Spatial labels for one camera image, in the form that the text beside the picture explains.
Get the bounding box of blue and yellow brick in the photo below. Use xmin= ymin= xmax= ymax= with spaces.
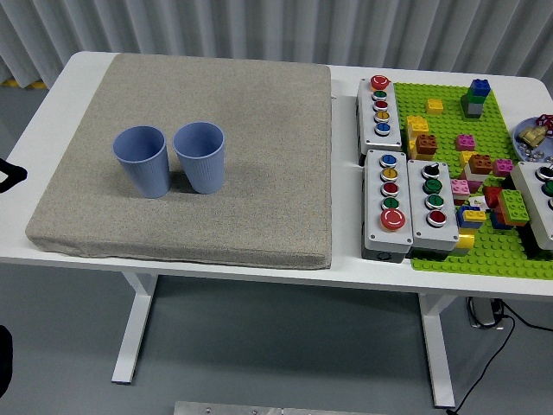
xmin=456 ymin=205 xmax=487 ymax=229

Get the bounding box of blue round plate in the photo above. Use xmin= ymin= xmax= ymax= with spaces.
xmin=512 ymin=117 xmax=553 ymax=162

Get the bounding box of white pleated curtain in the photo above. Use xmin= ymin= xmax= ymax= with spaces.
xmin=0 ymin=0 xmax=553 ymax=87

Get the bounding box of grey-brown fabric mat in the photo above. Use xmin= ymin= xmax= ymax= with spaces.
xmin=24 ymin=53 xmax=334 ymax=270

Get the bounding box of grey five-button control box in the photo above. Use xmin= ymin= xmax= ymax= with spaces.
xmin=360 ymin=149 xmax=414 ymax=263
xmin=354 ymin=75 xmax=404 ymax=167

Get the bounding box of yellow black floor tape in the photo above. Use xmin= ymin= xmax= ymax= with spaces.
xmin=0 ymin=78 xmax=51 ymax=91

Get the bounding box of green studded baseplate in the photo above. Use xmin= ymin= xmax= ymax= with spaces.
xmin=391 ymin=81 xmax=553 ymax=281

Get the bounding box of black floor cable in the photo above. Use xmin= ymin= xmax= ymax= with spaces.
xmin=448 ymin=301 xmax=553 ymax=412

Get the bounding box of grey power adapter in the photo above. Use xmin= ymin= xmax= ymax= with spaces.
xmin=466 ymin=297 xmax=505 ymax=329

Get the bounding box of brass pipe fitting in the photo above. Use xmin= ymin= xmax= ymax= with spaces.
xmin=518 ymin=124 xmax=546 ymax=146

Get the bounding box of red toy brick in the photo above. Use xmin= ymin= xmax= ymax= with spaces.
xmin=482 ymin=186 xmax=505 ymax=209

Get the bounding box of light green toy brick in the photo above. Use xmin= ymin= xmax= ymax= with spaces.
xmin=497 ymin=188 xmax=531 ymax=223

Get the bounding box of blue ribbed plastic cup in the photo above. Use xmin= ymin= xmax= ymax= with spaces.
xmin=172 ymin=121 xmax=226 ymax=195
xmin=111 ymin=124 xmax=172 ymax=200

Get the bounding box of grey selector switch control box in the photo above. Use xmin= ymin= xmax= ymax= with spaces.
xmin=406 ymin=158 xmax=461 ymax=260

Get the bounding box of yellow toy brick stack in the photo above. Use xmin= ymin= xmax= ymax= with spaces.
xmin=405 ymin=115 xmax=430 ymax=161

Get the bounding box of blue toy brick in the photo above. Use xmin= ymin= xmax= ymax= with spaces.
xmin=469 ymin=78 xmax=492 ymax=98

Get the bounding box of white table leg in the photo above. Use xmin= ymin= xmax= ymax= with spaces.
xmin=417 ymin=293 xmax=457 ymax=408
xmin=111 ymin=271 xmax=159 ymax=385

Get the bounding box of brown toy brick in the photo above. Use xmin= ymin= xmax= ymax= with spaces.
xmin=468 ymin=153 xmax=493 ymax=176
xmin=415 ymin=133 xmax=439 ymax=156

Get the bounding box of white control box black base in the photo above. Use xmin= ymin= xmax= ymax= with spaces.
xmin=509 ymin=160 xmax=553 ymax=260

